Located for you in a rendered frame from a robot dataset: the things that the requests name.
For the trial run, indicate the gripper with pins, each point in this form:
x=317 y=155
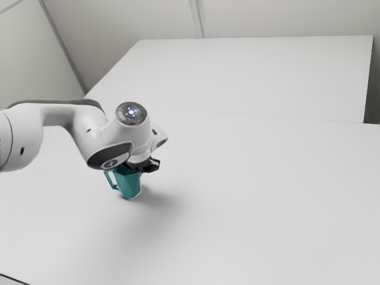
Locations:
x=145 y=166

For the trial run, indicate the teal faceted mug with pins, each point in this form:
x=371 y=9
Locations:
x=128 y=184

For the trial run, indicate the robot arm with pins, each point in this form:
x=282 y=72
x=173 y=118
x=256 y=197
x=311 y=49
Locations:
x=74 y=124

